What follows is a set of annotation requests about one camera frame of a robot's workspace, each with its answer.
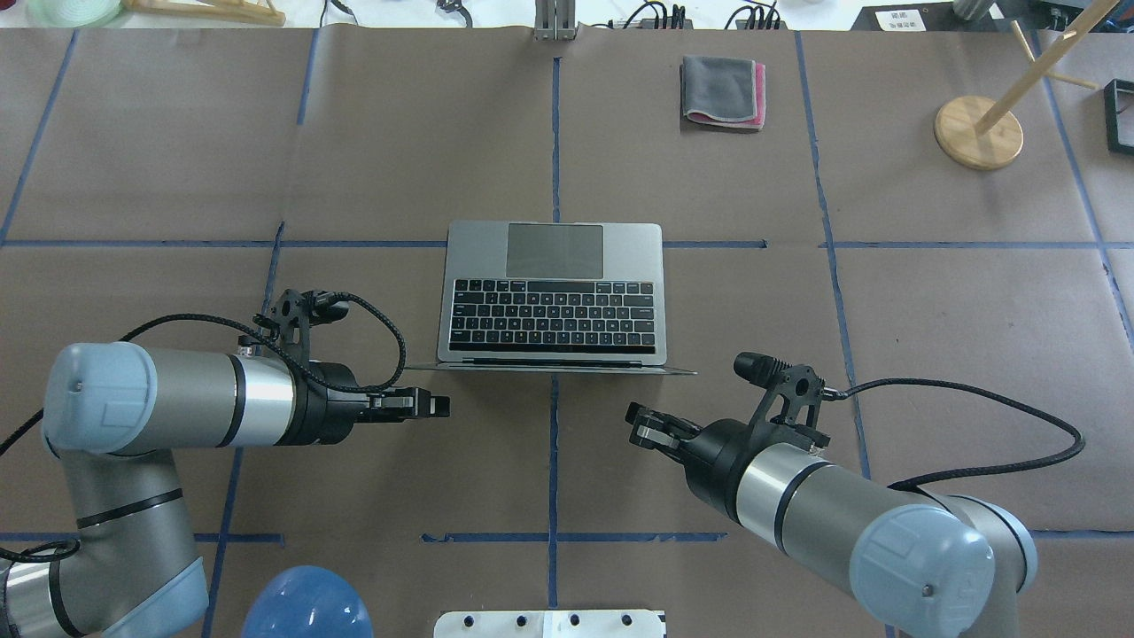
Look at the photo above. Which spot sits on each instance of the wooden dish rack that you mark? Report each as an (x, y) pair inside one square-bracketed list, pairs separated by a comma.
[(262, 13)]

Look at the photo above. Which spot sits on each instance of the aluminium frame post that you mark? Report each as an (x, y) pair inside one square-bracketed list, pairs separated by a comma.
[(555, 20)]

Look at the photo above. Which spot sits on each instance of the wooden stand with round base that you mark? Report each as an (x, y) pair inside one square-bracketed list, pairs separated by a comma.
[(982, 134)]

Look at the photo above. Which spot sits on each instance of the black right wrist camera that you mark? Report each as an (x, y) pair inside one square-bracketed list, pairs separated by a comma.
[(789, 411)]

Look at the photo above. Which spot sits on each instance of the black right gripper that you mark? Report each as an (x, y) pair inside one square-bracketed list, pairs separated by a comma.
[(719, 452)]

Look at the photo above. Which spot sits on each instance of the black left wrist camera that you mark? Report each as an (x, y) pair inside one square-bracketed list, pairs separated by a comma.
[(290, 320)]

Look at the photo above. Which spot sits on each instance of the grey laptop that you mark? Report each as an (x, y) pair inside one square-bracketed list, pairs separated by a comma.
[(586, 297)]

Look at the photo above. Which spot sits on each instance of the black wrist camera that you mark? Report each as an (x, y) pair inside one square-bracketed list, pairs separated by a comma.
[(290, 320), (789, 411)]

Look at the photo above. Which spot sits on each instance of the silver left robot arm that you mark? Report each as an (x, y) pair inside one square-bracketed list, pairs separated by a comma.
[(113, 416)]

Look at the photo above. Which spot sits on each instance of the black picture frame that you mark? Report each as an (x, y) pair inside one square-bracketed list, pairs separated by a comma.
[(1118, 116)]

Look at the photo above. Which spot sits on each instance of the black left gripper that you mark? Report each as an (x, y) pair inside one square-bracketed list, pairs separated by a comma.
[(330, 409)]

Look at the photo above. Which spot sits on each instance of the folded grey pink cloth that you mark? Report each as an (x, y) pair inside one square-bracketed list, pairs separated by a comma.
[(723, 92)]

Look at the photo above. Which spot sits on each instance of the blue desk lamp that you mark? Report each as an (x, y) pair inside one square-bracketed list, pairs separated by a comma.
[(308, 601)]

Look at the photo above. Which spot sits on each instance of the white lamp mounting plate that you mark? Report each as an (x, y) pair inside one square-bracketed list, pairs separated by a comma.
[(553, 623)]

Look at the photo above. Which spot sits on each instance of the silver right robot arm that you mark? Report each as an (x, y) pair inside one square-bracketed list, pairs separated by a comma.
[(928, 565)]

